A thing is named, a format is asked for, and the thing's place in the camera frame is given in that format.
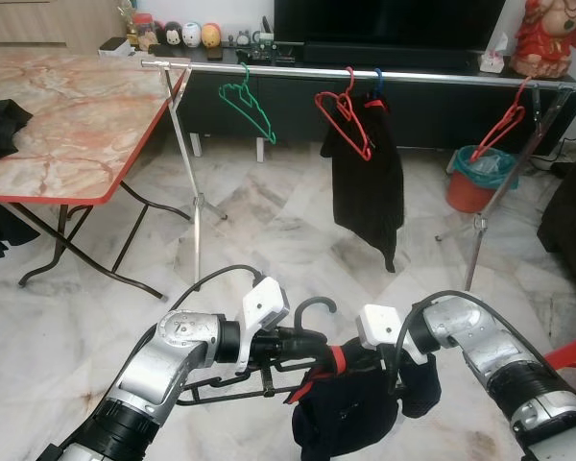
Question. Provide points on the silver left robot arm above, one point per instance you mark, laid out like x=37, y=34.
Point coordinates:
x=163, y=355

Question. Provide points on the black plastic clothes hanger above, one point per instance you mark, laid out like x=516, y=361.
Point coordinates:
x=317, y=299

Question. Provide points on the black t-shirt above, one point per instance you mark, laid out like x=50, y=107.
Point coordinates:
x=365, y=192
x=0, y=134

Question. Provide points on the red waste bin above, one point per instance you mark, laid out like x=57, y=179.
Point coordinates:
x=466, y=195

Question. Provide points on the yellow round figurine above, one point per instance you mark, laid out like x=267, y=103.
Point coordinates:
x=211, y=36

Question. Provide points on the red buddha statue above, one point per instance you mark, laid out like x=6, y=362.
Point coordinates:
x=547, y=43

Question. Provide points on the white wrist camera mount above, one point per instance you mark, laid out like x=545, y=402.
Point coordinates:
x=266, y=303
x=377, y=325

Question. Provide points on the jar with red lid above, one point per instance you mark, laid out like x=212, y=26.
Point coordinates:
x=144, y=34

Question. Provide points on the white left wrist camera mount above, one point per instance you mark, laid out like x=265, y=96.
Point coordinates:
x=266, y=303

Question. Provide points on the green plastic clothes hanger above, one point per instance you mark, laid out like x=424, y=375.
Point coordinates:
x=223, y=93

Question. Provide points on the black television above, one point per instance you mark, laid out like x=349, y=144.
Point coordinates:
x=394, y=19

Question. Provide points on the black round figurine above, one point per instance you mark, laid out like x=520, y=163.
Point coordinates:
x=172, y=35

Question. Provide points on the navy shirt with red trim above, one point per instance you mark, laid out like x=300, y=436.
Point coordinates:
x=355, y=413

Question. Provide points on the black TV cabinet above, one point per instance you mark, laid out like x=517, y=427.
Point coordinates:
x=422, y=115

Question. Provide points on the silver metal clothes rack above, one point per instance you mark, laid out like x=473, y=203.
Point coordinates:
x=288, y=71

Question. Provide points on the blue clothes hanger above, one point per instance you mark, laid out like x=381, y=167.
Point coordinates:
x=380, y=75

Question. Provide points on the teal bin liner bag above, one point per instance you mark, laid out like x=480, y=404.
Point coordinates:
x=490, y=165

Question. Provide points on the gold trophy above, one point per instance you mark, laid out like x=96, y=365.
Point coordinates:
x=127, y=17

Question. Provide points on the green white robot toy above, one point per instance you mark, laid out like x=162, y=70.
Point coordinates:
x=262, y=36

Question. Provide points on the marble top folding table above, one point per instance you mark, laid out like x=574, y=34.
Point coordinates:
x=77, y=125

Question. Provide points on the small white box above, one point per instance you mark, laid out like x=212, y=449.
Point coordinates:
x=115, y=48

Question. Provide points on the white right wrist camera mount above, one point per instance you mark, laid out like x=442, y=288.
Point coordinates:
x=377, y=325

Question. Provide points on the light wood cabinet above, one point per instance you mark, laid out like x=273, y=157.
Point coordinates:
x=48, y=24

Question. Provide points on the white round figurine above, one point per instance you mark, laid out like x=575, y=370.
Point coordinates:
x=192, y=35

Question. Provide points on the dark grey fabric sofa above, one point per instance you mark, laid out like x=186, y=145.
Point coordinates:
x=571, y=211

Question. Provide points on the small grey figurine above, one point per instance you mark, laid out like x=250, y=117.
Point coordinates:
x=242, y=40

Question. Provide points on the black soundbar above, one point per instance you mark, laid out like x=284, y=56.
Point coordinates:
x=394, y=56

